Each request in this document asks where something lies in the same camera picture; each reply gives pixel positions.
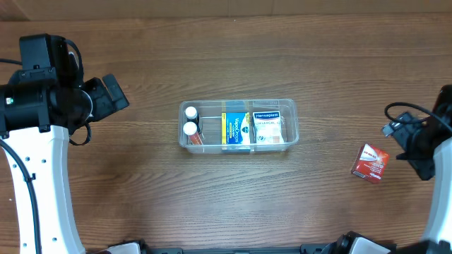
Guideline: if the dark bottle white cap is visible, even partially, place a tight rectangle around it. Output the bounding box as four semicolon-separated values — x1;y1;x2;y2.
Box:
184;106;201;133

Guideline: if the orange Redoxon tube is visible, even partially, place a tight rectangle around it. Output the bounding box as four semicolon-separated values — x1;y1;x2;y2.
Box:
183;121;203;145

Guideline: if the blue VapoDrops box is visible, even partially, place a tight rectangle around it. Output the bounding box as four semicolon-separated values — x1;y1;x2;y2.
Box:
221;101;251;152

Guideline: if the white Hansaplast plaster box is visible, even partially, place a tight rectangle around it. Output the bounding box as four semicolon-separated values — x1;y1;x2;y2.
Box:
253;111;284;145

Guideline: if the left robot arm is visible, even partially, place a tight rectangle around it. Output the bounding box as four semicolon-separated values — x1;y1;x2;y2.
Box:
1;34;129;253

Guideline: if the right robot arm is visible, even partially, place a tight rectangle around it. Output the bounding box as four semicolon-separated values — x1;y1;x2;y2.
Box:
382;85;451;253

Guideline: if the clear plastic container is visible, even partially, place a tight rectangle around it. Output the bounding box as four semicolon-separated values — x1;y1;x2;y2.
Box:
178;99;299;154

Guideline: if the red medicine box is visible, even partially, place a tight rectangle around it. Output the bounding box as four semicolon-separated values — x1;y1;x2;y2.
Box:
351;143;390;183

